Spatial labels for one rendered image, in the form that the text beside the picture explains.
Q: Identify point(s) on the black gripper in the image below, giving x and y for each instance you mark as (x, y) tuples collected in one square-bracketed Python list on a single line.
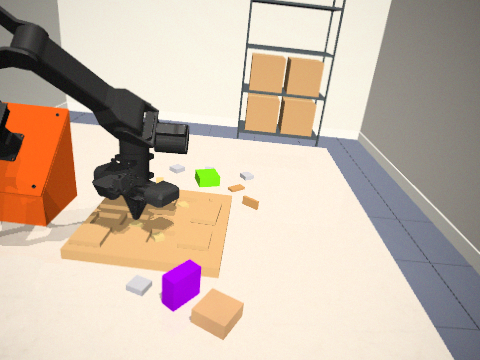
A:
[(146, 192)]

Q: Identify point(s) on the lime green cube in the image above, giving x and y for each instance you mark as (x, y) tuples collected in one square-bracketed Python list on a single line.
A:
[(207, 177)]

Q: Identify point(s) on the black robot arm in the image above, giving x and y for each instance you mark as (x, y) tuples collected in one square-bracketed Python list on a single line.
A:
[(119, 111)]

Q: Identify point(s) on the purple block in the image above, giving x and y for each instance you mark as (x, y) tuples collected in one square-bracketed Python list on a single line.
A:
[(180, 284)]

